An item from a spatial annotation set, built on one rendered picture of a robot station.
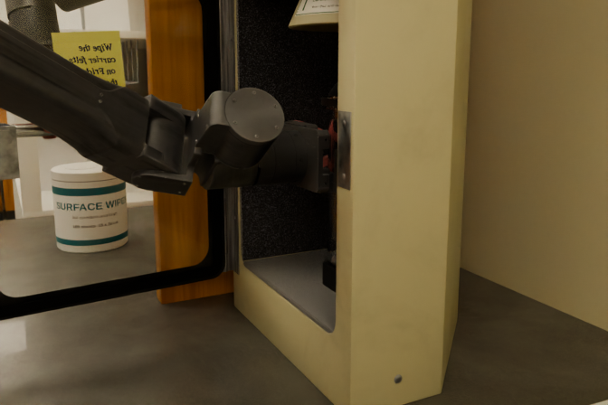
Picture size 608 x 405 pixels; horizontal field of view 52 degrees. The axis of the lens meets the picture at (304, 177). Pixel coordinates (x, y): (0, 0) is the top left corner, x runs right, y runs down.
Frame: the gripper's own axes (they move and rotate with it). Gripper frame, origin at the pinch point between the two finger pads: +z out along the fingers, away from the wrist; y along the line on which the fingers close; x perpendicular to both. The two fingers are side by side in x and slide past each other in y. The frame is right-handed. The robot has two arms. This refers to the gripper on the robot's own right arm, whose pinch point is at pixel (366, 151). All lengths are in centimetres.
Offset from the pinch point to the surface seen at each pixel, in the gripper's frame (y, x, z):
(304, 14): -1.0, -15.0, -8.7
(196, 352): 7.0, 23.8, -18.8
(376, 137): -13.8, -3.3, -7.8
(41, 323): 24.2, 23.8, -34.7
